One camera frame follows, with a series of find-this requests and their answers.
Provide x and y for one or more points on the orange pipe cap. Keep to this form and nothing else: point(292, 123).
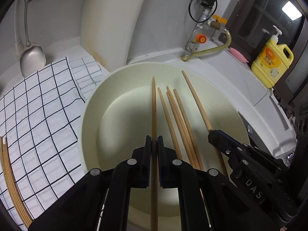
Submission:
point(200, 39)

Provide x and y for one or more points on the tapered wooden chopstick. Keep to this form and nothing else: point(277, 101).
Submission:
point(154, 105)
point(168, 94)
point(197, 101)
point(187, 125)
point(168, 120)
point(168, 88)

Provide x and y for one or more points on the yellow detergent bottle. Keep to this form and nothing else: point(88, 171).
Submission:
point(272, 65)

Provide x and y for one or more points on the cream plastic basin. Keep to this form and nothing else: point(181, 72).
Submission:
point(120, 115)

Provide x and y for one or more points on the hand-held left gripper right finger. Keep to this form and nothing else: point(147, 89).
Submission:
point(160, 158)

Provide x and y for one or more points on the white cutting board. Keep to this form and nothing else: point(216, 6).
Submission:
point(108, 24)

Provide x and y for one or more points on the white black checked cloth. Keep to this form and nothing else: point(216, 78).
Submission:
point(48, 125)

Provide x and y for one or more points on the pink soap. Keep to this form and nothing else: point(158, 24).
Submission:
point(238, 54)

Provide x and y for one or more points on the dark window frame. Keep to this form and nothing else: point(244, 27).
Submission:
point(264, 4)

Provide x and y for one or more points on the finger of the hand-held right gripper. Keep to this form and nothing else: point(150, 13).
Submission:
point(221, 139)

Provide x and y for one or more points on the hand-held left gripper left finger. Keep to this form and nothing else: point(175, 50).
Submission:
point(147, 158)

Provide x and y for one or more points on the metal spatula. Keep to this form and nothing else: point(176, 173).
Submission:
point(32, 60)

